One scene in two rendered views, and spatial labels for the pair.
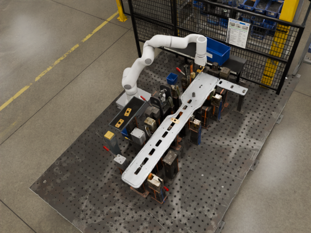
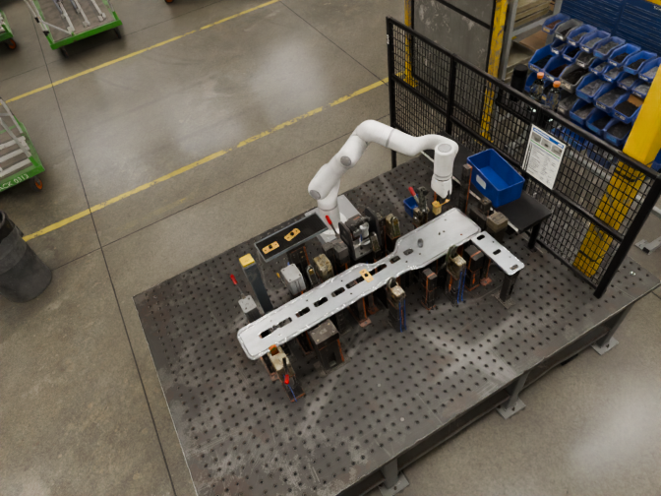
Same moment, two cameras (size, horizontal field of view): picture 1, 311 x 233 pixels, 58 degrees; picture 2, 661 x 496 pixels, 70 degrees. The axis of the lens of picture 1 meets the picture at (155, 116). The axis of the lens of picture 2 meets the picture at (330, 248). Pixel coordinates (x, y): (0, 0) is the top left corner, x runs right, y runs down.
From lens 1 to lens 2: 0.70 m
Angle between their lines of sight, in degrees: 17
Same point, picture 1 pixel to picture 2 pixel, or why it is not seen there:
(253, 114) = (527, 316)
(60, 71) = (276, 142)
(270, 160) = (549, 414)
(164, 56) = (424, 163)
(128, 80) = (318, 183)
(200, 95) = (431, 248)
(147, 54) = (347, 149)
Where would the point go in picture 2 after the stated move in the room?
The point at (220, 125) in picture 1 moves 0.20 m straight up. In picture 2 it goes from (455, 314) to (458, 294)
